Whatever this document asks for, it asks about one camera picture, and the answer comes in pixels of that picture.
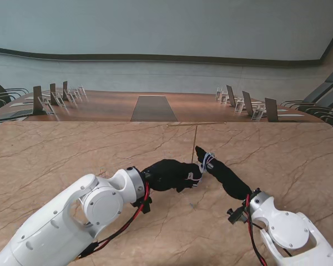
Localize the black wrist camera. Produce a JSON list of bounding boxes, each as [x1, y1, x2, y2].
[[226, 206, 246, 225], [132, 196, 153, 214]]

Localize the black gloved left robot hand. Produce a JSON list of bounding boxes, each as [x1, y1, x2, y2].
[[141, 159, 204, 193]]

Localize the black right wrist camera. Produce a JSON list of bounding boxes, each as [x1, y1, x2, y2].
[[226, 206, 246, 225]]

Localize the red black arm cable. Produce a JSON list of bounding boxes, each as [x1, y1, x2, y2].
[[245, 193, 294, 266], [74, 181, 152, 261]]

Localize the red black right arm cable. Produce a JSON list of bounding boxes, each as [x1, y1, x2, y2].
[[245, 193, 294, 266]]

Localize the white thin cable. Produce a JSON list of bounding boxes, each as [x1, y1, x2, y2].
[[190, 151, 216, 183]]

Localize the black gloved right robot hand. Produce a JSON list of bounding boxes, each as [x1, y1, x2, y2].
[[195, 146, 253, 201]]

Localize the brown wooden conference table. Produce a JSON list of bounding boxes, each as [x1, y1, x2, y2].
[[0, 89, 327, 124]]

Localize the red black left arm cable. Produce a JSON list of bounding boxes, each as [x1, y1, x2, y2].
[[74, 181, 152, 261]]

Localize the gold T rack marble base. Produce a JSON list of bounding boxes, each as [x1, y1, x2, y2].
[[165, 121, 227, 165]]

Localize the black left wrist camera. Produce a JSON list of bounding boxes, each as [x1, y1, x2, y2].
[[132, 196, 153, 214]]

